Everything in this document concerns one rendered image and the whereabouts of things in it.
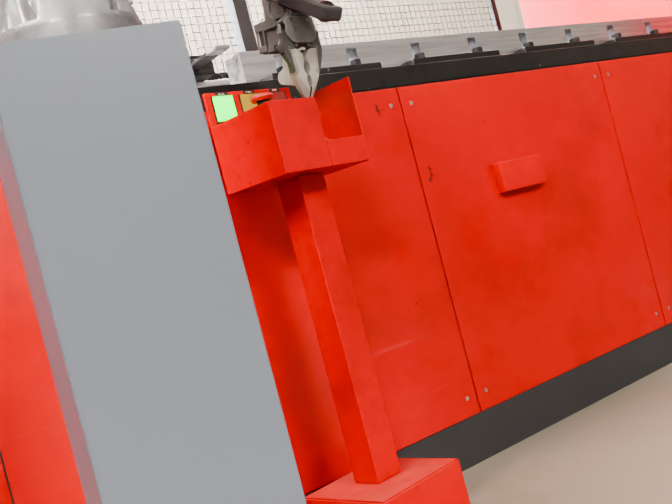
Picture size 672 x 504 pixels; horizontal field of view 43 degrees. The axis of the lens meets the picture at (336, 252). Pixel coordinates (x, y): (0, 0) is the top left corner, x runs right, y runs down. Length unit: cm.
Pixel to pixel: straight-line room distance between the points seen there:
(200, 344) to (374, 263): 99
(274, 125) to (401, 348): 61
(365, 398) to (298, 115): 49
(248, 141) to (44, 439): 57
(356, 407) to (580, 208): 99
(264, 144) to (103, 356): 69
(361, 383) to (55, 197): 82
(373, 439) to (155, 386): 75
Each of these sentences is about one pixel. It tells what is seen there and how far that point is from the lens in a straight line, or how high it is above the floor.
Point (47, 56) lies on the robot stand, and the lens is 82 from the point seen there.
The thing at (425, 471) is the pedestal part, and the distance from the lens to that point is 152.
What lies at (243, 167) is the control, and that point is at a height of 70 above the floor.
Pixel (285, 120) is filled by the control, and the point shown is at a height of 75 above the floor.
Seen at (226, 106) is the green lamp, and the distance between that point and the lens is 154.
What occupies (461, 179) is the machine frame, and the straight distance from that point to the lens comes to 197.
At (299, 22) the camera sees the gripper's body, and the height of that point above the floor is 92.
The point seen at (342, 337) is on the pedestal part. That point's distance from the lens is 146.
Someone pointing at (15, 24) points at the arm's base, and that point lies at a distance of 89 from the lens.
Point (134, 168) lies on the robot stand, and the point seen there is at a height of 64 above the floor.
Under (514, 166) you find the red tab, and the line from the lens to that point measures 207.
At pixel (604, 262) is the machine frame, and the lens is 230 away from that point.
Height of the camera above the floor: 53
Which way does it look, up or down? level
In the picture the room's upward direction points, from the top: 15 degrees counter-clockwise
